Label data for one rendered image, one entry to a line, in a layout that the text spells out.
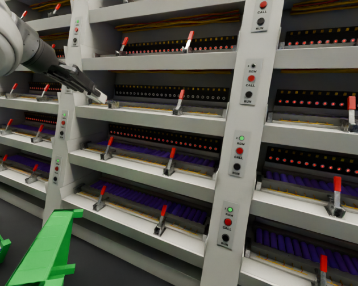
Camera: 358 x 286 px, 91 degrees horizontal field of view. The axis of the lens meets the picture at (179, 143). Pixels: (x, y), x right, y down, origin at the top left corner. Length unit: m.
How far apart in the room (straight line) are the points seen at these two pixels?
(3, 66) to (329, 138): 0.60
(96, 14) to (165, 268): 0.97
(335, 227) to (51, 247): 0.62
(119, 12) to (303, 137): 0.74
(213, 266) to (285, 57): 0.59
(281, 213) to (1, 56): 0.58
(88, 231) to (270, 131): 0.76
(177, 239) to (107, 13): 0.85
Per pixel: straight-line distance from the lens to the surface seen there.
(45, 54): 0.54
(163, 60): 0.63
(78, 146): 0.86
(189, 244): 0.62
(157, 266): 0.72
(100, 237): 0.84
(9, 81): 1.50
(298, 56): 0.56
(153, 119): 0.59
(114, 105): 0.71
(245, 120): 0.50
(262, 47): 0.56
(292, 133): 0.51
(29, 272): 0.46
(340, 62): 0.58
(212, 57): 0.58
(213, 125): 0.51
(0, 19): 0.32
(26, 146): 1.10
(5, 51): 0.31
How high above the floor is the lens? 0.47
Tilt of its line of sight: 1 degrees down
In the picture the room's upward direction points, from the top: 9 degrees clockwise
